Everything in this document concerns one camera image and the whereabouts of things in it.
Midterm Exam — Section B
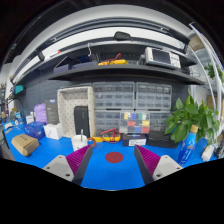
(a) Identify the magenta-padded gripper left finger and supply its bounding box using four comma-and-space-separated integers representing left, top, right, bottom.
42, 144, 94, 186

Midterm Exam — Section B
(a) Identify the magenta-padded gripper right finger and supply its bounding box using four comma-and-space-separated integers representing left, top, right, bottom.
133, 144, 184, 186

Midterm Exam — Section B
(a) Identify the blue drink bottle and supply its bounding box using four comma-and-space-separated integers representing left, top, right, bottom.
176, 124, 200, 167

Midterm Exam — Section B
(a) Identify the black case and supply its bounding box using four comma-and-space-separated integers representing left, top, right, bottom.
146, 130, 179, 149

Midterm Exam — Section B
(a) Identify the brown cardboard box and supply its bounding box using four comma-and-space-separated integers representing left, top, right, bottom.
10, 133, 40, 158

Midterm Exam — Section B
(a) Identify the black box with white label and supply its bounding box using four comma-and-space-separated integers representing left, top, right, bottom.
121, 133, 148, 148

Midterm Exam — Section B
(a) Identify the white power adapter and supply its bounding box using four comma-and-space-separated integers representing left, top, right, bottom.
200, 144, 217, 163

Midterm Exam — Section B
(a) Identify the blue box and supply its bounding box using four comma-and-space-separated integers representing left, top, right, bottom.
23, 121, 47, 140

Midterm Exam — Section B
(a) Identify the grey small-parts drawer cabinet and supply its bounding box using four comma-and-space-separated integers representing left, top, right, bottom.
94, 109, 122, 136
149, 111, 172, 133
92, 81, 136, 110
135, 82, 173, 111

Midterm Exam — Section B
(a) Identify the green potted plant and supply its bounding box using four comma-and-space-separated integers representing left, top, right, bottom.
163, 93, 221, 144

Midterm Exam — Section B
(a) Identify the black rectangular device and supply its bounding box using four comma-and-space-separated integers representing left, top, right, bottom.
73, 105, 91, 138

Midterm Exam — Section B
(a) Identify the flat round red coaster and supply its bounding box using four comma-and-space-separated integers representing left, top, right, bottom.
105, 151, 124, 164

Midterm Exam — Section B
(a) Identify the clear organizer with coloured parts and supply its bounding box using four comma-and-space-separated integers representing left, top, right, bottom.
119, 111, 151, 135

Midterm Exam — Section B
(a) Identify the dark grey flat box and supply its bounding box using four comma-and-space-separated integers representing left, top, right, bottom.
45, 99, 60, 126

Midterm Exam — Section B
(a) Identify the black tool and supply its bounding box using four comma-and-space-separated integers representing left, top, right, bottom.
214, 139, 224, 159

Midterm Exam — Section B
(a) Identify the purple bag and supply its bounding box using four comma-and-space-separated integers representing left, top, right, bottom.
33, 102, 48, 124

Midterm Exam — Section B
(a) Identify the yellow multimeter with red leads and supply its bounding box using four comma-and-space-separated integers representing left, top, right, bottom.
91, 128, 123, 144

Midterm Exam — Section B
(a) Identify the beige dotted tray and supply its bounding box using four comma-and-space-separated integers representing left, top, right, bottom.
56, 86, 96, 139

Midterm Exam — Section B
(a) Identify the teal lamp head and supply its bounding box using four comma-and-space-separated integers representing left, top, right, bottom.
13, 84, 25, 96

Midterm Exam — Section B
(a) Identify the white shelf unit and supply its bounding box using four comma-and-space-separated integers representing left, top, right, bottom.
186, 22, 224, 134

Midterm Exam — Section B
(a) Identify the black shelf unit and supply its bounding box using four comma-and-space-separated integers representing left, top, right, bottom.
9, 16, 204, 88

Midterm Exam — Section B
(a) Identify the white mug, brown handle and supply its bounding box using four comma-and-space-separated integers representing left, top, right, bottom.
71, 134, 97, 152

